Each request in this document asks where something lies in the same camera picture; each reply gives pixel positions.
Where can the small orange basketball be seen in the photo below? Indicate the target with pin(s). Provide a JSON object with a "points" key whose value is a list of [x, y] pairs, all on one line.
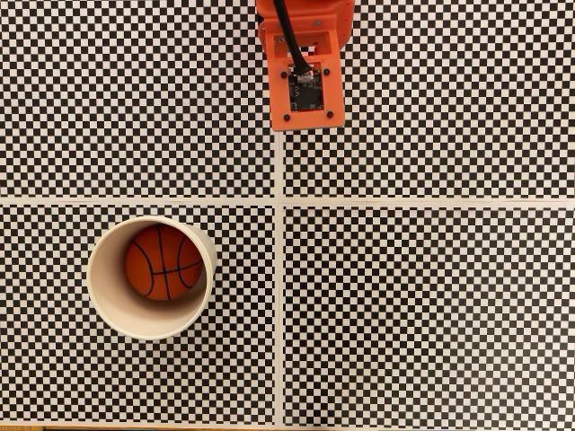
{"points": [[161, 265]]}

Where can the orange camera mount with board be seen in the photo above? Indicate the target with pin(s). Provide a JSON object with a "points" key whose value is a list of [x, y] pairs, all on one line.
{"points": [[278, 103]]}

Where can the white paper cup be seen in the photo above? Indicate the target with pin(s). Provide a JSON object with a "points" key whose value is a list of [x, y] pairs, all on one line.
{"points": [[108, 296]]}

